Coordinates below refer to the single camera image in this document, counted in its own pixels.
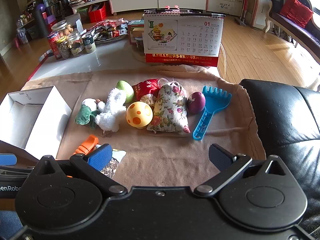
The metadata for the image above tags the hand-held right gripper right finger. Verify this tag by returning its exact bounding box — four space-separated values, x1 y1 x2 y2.
194 144 292 197

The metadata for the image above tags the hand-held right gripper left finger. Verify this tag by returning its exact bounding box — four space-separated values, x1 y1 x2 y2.
32 144 127 197

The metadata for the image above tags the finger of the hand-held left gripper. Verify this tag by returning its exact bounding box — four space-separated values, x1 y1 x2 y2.
0 154 37 174

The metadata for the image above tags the silver foil packet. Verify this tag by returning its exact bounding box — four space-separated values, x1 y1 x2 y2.
100 149 127 179

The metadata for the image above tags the orange plastic toy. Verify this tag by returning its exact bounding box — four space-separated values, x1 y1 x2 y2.
72 134 99 155

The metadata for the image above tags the white and green plush toy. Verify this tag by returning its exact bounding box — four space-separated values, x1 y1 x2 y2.
75 98 107 130

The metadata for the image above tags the blue toy rake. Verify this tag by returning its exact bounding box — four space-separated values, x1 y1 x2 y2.
192 86 232 140

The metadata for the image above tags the white cardboard box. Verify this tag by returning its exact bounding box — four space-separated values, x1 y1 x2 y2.
0 85 73 161

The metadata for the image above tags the floral drawstring pouch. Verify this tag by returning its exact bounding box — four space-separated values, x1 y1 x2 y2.
146 78 191 134

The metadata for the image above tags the box of assorted items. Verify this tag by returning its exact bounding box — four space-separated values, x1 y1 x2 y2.
127 20 145 49

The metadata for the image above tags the person's leg in jeans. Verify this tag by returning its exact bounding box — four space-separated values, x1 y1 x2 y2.
0 210 24 240

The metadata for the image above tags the white fluffy plush duck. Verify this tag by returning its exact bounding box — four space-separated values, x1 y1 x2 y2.
94 87 127 133

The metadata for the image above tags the yellow spotted mushroom toy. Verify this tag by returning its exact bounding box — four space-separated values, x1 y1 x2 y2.
126 101 153 130

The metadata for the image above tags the beige blanket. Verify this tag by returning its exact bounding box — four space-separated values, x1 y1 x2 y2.
20 65 267 188

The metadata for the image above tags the purple toy egg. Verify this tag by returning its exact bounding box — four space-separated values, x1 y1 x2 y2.
187 92 206 115

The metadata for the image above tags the black leather chair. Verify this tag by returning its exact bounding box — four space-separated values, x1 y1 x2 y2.
237 79 320 230

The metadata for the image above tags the green toy egg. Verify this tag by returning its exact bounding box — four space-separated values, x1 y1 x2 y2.
116 80 135 103

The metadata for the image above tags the red toy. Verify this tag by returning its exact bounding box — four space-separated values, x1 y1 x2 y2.
132 79 163 105

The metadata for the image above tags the green label can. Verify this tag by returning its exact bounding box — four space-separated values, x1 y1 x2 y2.
82 33 97 54

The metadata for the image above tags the glass jar with nuts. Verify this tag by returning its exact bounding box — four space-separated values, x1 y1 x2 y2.
55 36 72 60

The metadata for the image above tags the glass jar with dark contents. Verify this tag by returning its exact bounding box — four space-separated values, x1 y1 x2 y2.
67 31 84 58

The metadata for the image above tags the desk calendar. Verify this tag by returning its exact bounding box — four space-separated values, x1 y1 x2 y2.
143 9 225 67

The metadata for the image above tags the pile of snack packets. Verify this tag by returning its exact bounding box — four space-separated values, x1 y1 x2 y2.
89 18 129 44

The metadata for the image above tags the large glass jar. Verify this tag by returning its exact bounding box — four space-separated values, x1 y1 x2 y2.
51 21 74 37

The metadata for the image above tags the red storage bin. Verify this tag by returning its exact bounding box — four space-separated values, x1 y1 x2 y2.
88 2 107 23

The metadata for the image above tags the white framed sofa bench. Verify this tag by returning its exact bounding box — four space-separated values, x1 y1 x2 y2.
269 0 320 63

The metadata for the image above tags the cluttered bookshelf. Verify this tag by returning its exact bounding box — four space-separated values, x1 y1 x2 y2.
42 0 63 18

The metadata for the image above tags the white low cabinet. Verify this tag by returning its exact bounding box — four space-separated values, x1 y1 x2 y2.
110 0 208 15

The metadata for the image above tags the red cushion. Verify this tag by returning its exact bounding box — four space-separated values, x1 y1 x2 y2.
279 0 314 29

